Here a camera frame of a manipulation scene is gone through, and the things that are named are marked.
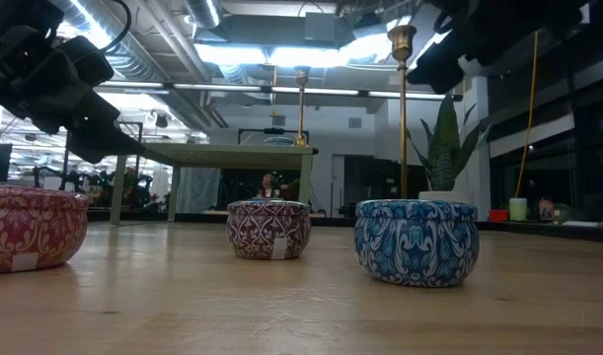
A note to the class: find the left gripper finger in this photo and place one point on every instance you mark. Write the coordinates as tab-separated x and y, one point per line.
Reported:
69	106
108	143

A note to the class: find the snake plant in white pot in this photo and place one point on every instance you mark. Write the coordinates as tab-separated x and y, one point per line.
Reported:
446	148

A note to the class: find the red box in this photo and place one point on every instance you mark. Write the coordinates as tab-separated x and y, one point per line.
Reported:
498	216

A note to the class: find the grey-blue curtain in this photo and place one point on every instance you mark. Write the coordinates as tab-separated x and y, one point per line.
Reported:
197	190

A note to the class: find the short gold candlestick holder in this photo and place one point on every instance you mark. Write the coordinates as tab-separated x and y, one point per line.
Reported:
302	76

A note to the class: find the black aluminium table frame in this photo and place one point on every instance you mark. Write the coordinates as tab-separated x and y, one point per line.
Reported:
552	231

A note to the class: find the small jar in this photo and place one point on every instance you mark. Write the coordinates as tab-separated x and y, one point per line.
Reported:
546	211

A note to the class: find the blue patterned candle tin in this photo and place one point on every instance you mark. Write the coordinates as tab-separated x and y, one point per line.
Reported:
414	246

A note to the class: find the green perforated metal shelf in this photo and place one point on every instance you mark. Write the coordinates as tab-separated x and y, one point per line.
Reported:
232	155

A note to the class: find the green cup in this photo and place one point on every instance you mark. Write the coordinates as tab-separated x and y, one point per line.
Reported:
518	210

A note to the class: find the pink ball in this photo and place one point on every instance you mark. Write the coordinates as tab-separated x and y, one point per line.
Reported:
34	227

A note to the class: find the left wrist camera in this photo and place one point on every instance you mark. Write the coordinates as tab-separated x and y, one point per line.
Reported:
89	61

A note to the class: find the person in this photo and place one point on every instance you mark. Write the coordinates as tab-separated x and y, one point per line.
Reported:
268	183

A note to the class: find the tall gold candlestick holder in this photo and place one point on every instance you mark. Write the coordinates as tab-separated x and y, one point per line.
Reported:
402	39

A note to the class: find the silver ventilation duct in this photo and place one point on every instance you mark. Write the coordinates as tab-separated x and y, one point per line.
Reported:
143	64
202	12

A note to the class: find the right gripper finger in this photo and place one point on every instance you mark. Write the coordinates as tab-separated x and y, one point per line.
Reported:
436	64

